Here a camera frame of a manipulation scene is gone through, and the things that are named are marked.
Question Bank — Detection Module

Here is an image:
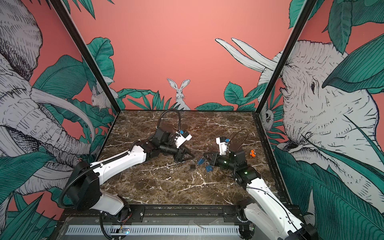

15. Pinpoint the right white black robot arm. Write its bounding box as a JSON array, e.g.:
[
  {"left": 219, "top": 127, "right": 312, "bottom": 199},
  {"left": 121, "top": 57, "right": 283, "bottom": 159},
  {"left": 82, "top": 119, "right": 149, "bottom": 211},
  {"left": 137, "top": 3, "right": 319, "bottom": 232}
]
[{"left": 204, "top": 151, "right": 319, "bottom": 240}]

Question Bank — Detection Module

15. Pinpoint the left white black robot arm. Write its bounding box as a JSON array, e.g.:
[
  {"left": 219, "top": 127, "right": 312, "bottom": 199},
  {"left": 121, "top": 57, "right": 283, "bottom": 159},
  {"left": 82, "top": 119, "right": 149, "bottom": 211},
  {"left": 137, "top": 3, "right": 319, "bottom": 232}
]
[{"left": 58, "top": 128, "right": 194, "bottom": 220}]

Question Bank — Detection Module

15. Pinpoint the orange small object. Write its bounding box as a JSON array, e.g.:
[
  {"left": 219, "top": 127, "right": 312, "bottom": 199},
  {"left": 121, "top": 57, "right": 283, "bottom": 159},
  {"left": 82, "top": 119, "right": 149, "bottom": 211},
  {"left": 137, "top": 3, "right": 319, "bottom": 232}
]
[{"left": 250, "top": 150, "right": 256, "bottom": 158}]

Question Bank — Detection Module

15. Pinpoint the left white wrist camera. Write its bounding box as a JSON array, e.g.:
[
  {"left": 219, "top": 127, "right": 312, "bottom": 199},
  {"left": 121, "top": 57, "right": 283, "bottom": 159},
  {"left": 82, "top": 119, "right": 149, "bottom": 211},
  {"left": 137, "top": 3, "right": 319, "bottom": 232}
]
[{"left": 175, "top": 130, "right": 192, "bottom": 149}]

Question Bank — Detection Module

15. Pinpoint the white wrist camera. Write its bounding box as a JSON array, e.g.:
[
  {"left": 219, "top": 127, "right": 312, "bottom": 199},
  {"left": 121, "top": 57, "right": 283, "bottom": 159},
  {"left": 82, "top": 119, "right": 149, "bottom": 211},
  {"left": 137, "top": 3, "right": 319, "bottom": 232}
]
[
  {"left": 175, "top": 130, "right": 192, "bottom": 149},
  {"left": 216, "top": 137, "right": 230, "bottom": 156}
]

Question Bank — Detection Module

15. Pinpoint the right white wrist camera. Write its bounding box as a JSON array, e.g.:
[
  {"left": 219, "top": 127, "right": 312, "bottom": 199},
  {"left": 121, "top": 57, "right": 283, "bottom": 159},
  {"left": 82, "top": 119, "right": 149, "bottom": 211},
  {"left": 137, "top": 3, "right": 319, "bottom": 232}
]
[{"left": 216, "top": 137, "right": 230, "bottom": 156}]

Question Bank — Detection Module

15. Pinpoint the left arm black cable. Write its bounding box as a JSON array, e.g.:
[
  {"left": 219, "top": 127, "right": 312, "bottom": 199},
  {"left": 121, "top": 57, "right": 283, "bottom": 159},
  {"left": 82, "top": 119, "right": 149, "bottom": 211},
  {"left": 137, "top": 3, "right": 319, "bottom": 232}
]
[{"left": 156, "top": 109, "right": 182, "bottom": 133}]

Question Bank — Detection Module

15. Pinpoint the black front mounting rail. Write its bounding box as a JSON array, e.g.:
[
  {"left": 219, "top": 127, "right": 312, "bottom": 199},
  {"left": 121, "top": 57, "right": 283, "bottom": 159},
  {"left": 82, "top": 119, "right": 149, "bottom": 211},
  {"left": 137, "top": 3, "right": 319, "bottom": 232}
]
[{"left": 58, "top": 203, "right": 301, "bottom": 224}]

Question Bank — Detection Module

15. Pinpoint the white slotted cable duct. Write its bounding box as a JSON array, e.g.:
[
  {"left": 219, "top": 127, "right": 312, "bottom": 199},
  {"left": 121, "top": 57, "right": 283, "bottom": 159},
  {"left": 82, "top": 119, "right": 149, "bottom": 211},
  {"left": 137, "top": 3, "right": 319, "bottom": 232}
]
[{"left": 65, "top": 225, "right": 240, "bottom": 236}]

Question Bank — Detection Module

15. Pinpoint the left black frame post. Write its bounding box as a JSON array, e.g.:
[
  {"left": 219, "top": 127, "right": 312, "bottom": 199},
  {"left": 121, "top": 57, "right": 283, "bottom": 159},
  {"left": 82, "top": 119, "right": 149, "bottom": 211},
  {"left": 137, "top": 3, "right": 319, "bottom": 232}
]
[{"left": 50, "top": 0, "right": 121, "bottom": 114}]

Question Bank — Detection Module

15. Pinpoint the black frame post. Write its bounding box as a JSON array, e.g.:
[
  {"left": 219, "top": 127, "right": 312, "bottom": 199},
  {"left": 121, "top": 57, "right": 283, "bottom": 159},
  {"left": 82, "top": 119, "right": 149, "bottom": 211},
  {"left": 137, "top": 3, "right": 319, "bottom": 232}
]
[
  {"left": 50, "top": 0, "right": 121, "bottom": 114},
  {"left": 256, "top": 0, "right": 317, "bottom": 114}
]

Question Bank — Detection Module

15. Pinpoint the right black frame post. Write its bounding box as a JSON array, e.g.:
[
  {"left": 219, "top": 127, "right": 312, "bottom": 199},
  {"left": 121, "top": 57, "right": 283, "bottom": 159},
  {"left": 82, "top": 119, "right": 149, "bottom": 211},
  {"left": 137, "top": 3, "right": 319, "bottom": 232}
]
[{"left": 256, "top": 0, "right": 317, "bottom": 114}]

